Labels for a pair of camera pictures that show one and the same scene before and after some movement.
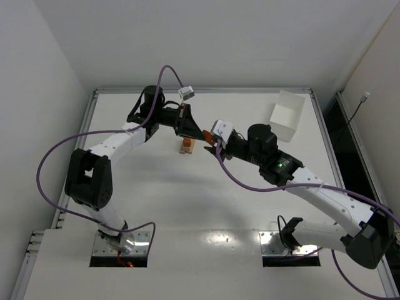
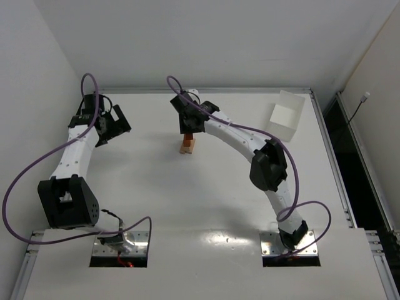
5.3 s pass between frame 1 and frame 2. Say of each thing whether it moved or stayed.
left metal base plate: stayed
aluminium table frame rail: stayed
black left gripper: moved
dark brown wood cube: moved
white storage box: stayed
